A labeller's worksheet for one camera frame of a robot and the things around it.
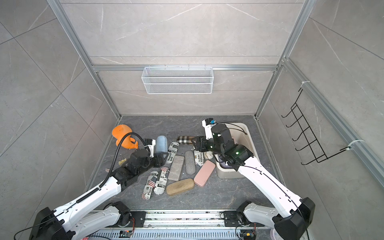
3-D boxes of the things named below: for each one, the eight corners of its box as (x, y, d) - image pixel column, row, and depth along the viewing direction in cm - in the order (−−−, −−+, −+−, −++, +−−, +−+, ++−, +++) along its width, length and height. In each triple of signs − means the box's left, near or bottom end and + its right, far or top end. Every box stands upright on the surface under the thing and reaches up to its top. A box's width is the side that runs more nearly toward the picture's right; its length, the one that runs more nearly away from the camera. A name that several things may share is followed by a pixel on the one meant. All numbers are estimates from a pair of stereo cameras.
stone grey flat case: (168, 179, 88) (167, 177, 86) (174, 156, 97) (174, 154, 95) (179, 181, 87) (178, 179, 85) (184, 158, 97) (184, 156, 95)
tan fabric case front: (167, 196, 82) (166, 195, 80) (166, 185, 86) (165, 183, 83) (195, 188, 85) (195, 187, 82) (192, 178, 88) (192, 176, 86)
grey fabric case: (184, 174, 90) (184, 172, 88) (185, 153, 99) (185, 151, 97) (195, 174, 90) (195, 172, 88) (195, 153, 99) (195, 151, 97)
